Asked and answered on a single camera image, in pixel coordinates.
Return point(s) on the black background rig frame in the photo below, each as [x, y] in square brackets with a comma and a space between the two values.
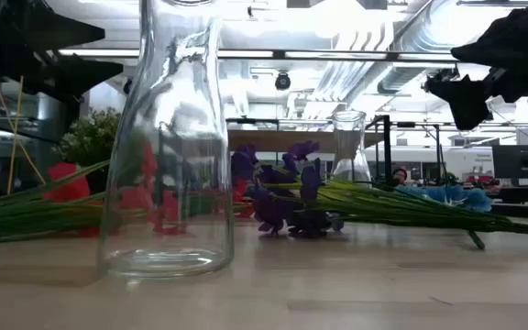
[437, 151]

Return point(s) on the long ceiling light rail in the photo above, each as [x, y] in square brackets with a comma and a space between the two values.
[99, 52]

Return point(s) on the dark computer monitor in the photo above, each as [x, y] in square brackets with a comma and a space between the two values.
[520, 160]

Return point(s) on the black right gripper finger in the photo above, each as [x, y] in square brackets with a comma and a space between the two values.
[520, 41]
[468, 103]

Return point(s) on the black ceiling spotlight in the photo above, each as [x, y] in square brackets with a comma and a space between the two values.
[282, 81]
[128, 87]

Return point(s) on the wooden shelf with black frame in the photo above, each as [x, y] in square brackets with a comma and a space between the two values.
[287, 141]

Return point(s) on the potted green plant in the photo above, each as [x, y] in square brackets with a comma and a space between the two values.
[90, 137]

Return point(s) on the person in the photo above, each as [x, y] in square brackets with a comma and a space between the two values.
[400, 176]

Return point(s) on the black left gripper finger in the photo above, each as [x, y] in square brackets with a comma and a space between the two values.
[25, 27]
[71, 73]

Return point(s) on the silver ventilation duct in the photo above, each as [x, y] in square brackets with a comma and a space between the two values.
[410, 36]

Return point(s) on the black aluminium table frame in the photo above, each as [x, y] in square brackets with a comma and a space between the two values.
[516, 210]

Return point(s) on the purple artificial flower bunch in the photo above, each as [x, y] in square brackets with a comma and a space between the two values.
[310, 183]

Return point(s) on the blue artificial flower bunch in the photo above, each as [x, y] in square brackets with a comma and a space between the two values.
[475, 199]

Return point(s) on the clear glass vase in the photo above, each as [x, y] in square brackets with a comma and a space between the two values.
[168, 256]
[350, 137]

